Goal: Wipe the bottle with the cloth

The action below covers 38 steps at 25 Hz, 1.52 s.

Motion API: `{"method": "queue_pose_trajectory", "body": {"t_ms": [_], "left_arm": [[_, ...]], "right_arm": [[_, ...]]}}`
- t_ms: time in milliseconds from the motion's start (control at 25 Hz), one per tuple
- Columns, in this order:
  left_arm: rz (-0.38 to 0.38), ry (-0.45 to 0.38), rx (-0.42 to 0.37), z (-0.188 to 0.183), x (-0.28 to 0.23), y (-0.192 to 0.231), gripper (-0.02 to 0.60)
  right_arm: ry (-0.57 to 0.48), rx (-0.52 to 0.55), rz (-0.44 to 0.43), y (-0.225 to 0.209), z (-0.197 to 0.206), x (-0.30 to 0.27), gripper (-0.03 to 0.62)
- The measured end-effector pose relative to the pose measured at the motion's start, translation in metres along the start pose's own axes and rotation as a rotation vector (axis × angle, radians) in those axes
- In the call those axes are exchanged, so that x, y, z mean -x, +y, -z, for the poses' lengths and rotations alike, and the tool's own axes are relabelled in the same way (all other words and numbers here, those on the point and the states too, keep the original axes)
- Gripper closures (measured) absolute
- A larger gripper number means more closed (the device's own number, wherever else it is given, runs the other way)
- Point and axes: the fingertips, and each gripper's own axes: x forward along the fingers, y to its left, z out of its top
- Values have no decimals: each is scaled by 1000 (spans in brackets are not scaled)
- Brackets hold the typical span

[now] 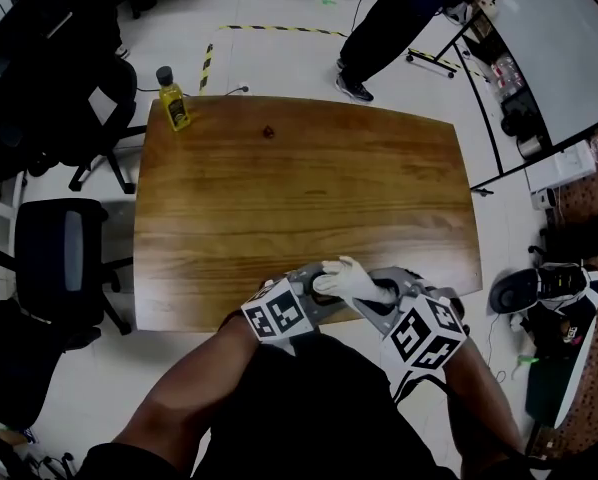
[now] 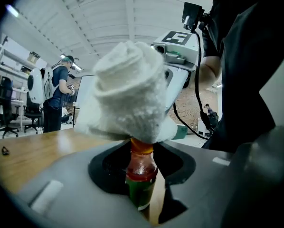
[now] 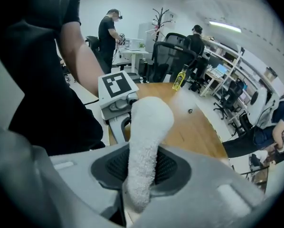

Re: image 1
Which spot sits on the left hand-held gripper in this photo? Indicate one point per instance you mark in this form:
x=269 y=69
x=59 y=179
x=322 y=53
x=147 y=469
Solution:
x=281 y=313

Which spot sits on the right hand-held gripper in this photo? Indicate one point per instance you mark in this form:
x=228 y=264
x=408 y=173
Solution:
x=424 y=340

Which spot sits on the white cloth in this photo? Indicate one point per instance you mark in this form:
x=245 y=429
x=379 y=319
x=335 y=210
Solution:
x=351 y=280

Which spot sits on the yellow bottle with black cap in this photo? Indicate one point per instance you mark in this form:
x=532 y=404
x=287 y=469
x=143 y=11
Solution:
x=174 y=105

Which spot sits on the person's right forearm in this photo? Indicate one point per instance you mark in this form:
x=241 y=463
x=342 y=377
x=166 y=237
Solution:
x=484 y=408

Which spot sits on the person's left forearm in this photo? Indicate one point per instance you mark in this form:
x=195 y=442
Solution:
x=194 y=393

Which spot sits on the black round device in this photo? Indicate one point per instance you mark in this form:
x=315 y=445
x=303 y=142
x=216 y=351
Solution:
x=511 y=293

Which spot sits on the person's black clothing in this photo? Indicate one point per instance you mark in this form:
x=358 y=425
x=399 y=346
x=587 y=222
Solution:
x=304 y=418

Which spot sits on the small dark object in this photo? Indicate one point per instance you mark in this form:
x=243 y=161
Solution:
x=267 y=131

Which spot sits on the metal cup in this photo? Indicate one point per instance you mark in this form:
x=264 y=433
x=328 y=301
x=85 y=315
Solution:
x=531 y=148

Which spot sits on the white box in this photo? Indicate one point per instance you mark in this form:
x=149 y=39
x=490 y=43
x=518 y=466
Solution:
x=561 y=165

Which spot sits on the black bag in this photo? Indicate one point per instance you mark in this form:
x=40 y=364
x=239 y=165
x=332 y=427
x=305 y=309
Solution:
x=524 y=113

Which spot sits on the yellow black floor tape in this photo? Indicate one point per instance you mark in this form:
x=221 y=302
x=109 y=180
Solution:
x=206 y=68
x=444 y=62
x=284 y=29

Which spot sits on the black office chair grey armrests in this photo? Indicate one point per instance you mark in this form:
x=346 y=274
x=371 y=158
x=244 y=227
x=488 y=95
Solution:
x=64 y=258

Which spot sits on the whiteboard on black stand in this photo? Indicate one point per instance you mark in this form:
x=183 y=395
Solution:
x=554 y=58

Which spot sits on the large black office chair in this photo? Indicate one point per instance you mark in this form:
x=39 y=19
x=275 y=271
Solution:
x=54 y=98

